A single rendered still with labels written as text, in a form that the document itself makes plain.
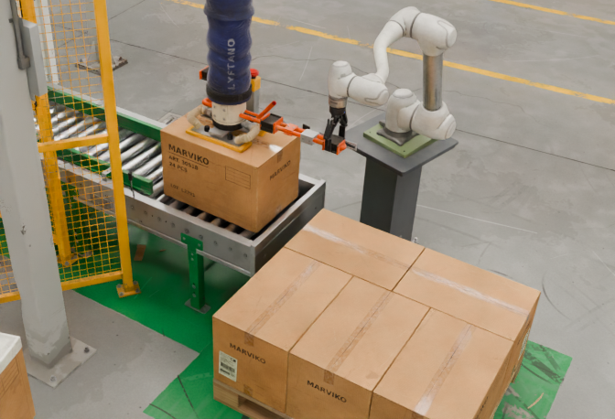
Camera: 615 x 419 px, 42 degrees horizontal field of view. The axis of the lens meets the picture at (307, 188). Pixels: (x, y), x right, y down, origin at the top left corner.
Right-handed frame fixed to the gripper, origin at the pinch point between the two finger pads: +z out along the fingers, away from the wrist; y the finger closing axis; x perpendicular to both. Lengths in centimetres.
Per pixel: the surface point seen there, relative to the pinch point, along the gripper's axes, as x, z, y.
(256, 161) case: -32.5, 13.3, 17.5
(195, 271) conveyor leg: -58, 81, 36
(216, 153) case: -54, 14, 21
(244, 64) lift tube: -49, -28, 3
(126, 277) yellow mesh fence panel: -97, 97, 46
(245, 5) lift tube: -48, -58, 4
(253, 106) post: -76, 25, -45
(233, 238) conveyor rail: -33, 49, 36
